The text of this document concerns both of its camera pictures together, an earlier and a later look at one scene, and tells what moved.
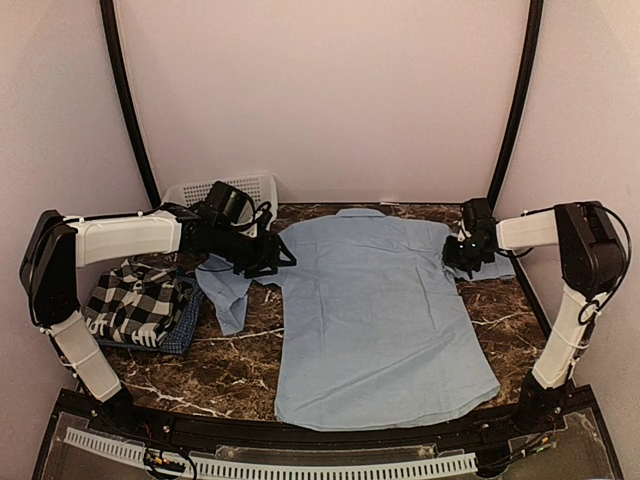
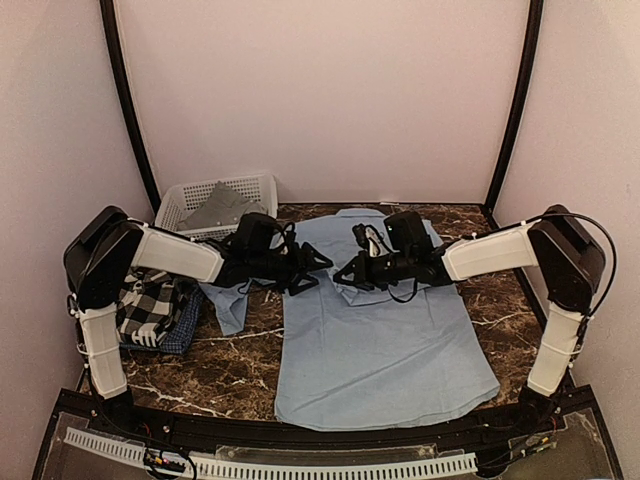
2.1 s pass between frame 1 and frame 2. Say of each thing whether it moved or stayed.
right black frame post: stayed
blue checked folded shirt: stayed
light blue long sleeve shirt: stayed
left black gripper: moved
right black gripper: moved
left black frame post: stayed
